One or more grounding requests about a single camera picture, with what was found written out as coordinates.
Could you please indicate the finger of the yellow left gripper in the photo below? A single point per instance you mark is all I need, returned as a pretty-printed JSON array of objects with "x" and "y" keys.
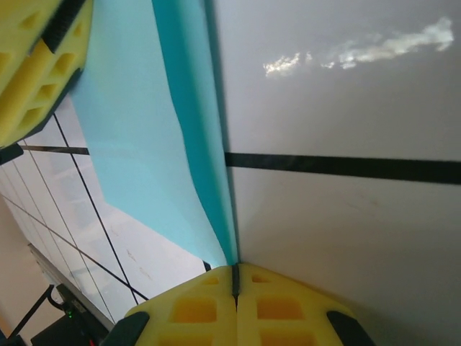
[
  {"x": 21, "y": 29},
  {"x": 54, "y": 83}
]

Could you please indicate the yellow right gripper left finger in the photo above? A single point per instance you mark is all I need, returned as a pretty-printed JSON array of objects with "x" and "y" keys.
[{"x": 194, "y": 313}]

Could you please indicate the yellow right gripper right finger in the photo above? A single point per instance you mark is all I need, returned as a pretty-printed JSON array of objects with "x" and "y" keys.
[{"x": 277, "y": 313}]

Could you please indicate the light blue cloth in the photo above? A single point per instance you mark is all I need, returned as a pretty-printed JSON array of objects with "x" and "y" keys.
[{"x": 126, "y": 108}]

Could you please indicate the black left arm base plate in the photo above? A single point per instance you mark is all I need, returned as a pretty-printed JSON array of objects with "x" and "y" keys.
[{"x": 77, "y": 306}]

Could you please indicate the aluminium mounting rail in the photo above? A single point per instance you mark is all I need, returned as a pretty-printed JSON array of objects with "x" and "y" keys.
[{"x": 72, "y": 277}]

